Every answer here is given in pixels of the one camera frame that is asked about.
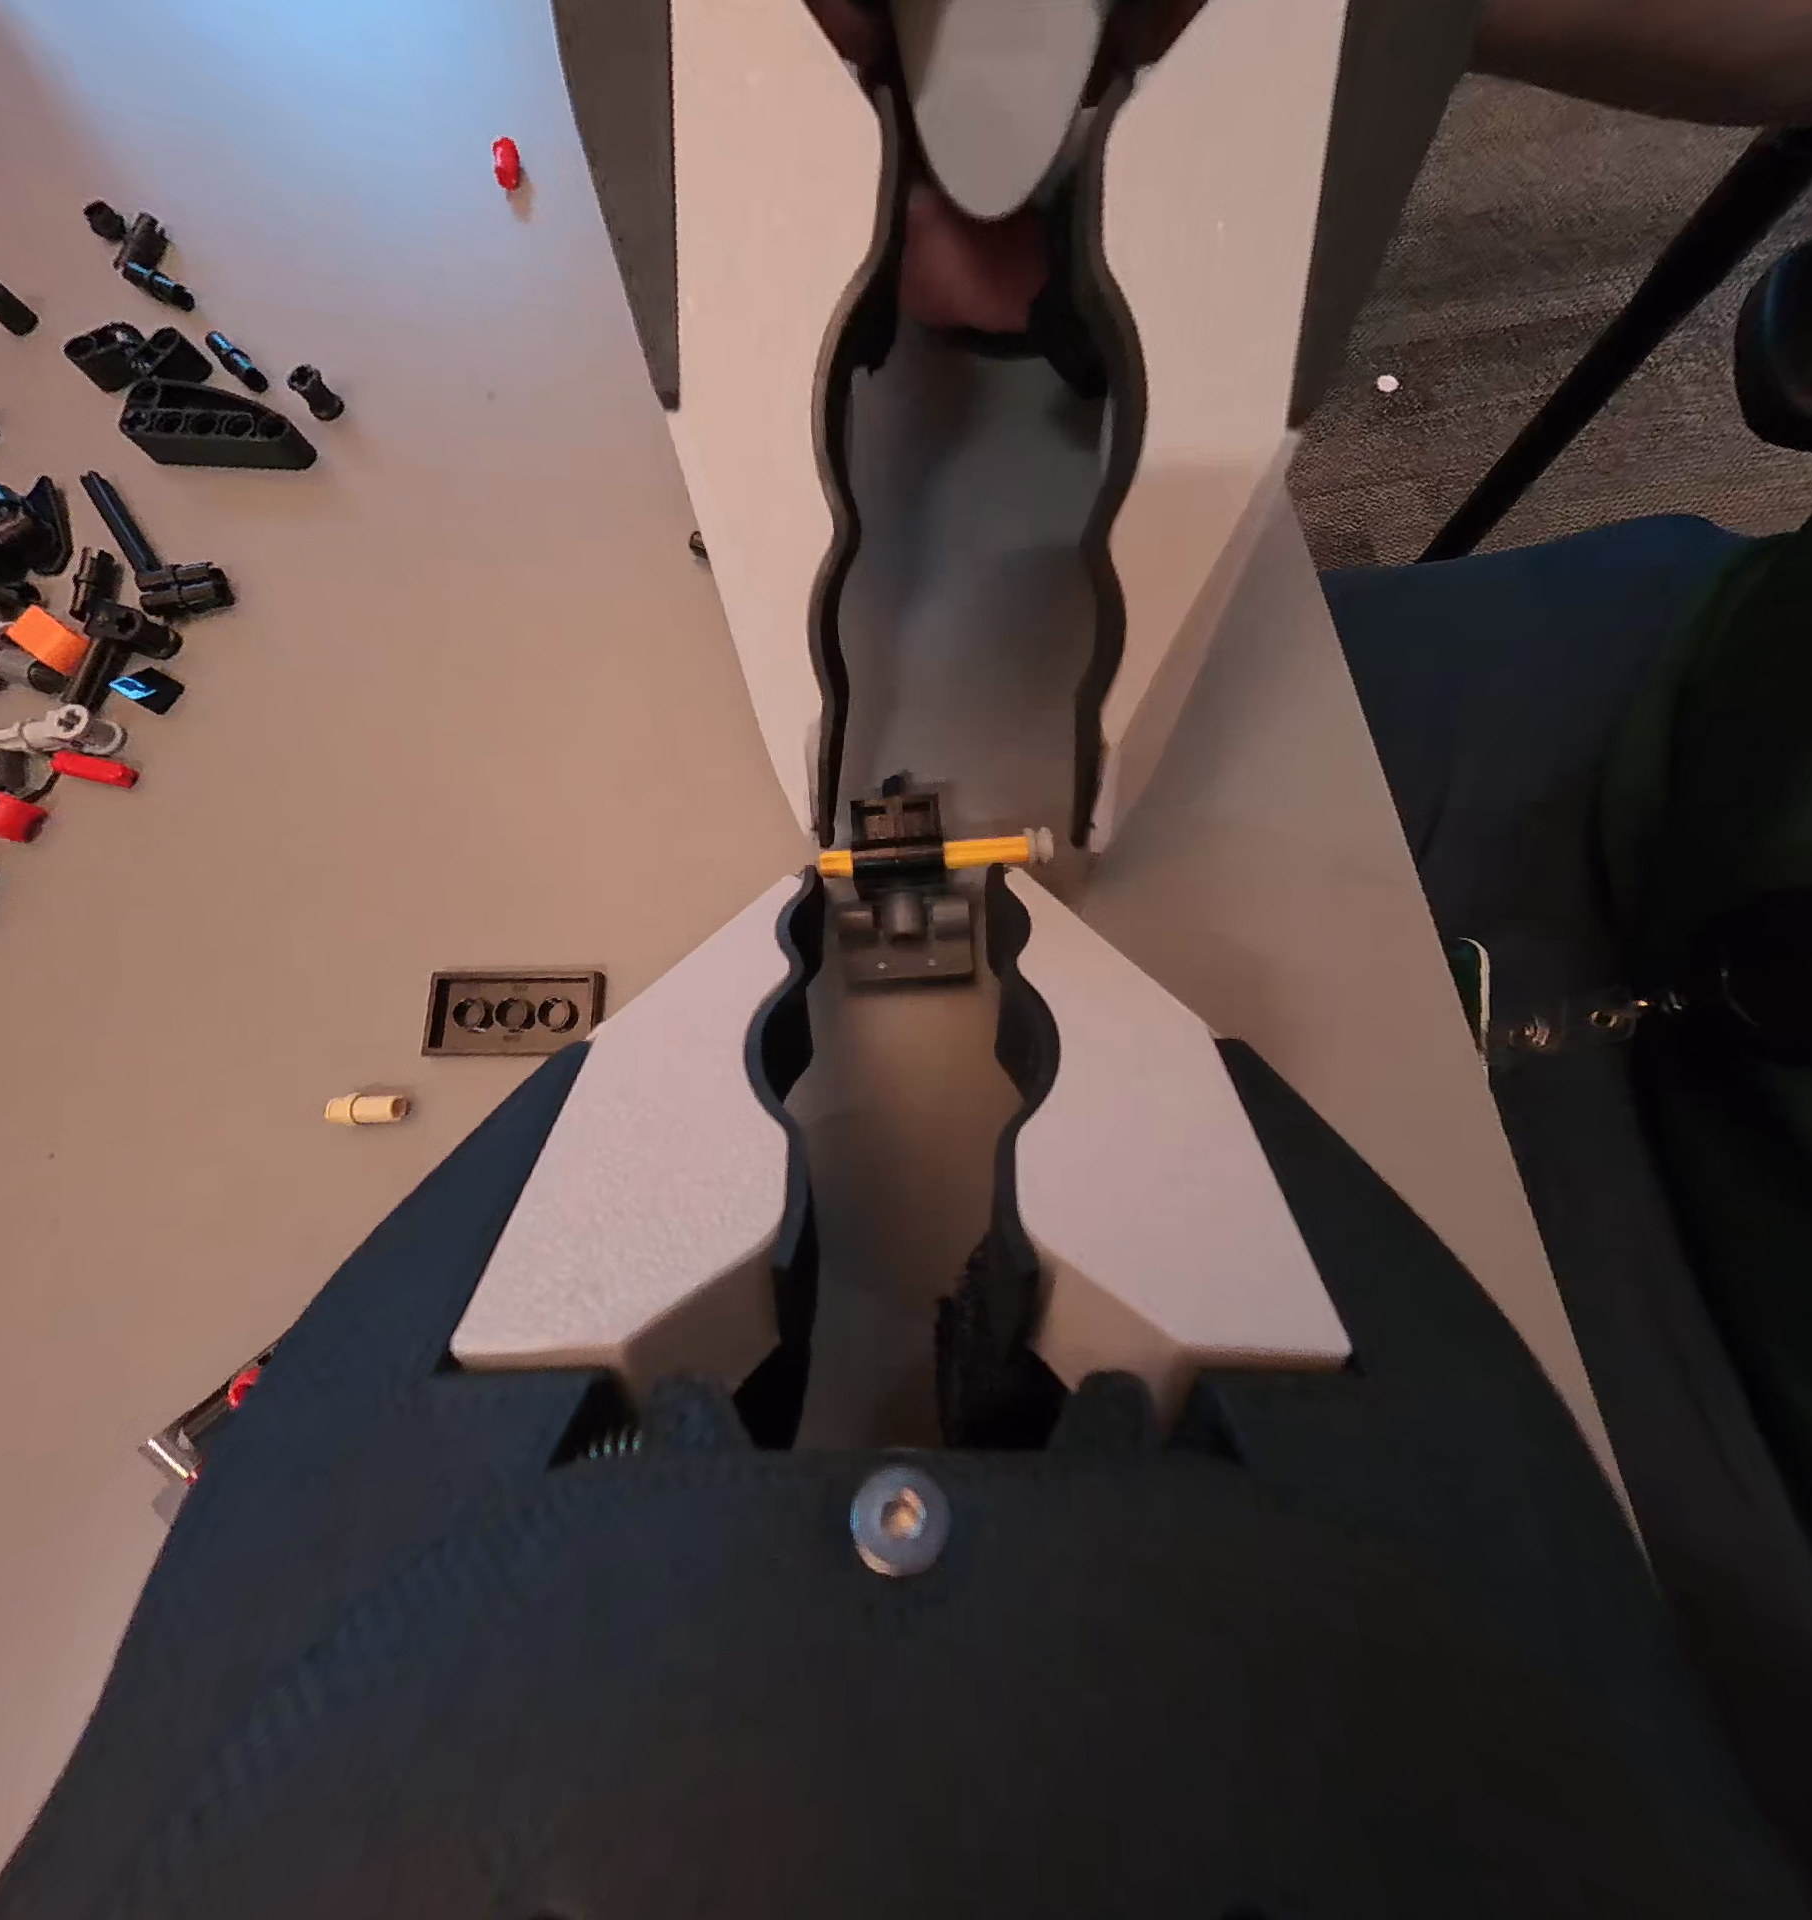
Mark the black badge reel with clip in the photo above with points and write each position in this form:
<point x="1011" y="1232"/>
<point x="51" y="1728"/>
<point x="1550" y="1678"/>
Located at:
<point x="1792" y="975"/>

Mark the black table leg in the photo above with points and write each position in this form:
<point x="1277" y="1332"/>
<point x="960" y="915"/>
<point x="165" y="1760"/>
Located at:
<point x="1626" y="360"/>

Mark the green badge card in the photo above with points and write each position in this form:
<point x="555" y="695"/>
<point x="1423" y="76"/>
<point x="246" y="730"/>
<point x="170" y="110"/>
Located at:
<point x="1473" y="988"/>

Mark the small red lego piece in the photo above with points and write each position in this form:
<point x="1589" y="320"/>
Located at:
<point x="506" y="161"/>

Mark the person in green top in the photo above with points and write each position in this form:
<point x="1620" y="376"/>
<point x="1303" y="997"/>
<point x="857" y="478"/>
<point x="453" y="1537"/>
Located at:
<point x="1491" y="720"/>

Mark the lego assembly with yellow axle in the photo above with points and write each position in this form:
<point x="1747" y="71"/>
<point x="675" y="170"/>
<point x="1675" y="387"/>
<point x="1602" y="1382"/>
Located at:
<point x="905" y="939"/>

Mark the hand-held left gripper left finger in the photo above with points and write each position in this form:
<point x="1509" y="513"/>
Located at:
<point x="620" y="1200"/>

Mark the tan lego pin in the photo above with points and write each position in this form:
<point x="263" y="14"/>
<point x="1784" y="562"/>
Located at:
<point x="366" y="1107"/>

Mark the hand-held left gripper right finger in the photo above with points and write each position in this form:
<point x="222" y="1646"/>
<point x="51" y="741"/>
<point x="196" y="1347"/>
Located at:
<point x="1175" y="1200"/>

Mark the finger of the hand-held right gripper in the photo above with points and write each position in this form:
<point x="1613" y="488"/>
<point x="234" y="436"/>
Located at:
<point x="1222" y="271"/>
<point x="755" y="299"/>

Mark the person's green shirt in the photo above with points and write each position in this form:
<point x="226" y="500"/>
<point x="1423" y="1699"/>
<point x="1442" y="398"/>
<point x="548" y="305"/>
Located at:
<point x="1745" y="720"/>

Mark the pile of lego pieces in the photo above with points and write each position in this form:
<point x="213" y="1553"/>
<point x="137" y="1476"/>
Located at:
<point x="215" y="426"/>

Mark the dark lego plate with holes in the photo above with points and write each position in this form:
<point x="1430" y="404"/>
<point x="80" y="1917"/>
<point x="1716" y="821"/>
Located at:
<point x="512" y="1014"/>

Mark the person's right forearm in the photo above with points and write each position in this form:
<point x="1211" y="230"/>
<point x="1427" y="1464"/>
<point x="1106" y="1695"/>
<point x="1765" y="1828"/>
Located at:
<point x="1671" y="53"/>

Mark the person's right hand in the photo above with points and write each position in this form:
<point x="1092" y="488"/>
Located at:
<point x="965" y="277"/>

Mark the black office chair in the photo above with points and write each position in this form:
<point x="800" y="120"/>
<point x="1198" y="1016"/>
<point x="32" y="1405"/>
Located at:
<point x="1805" y="338"/>

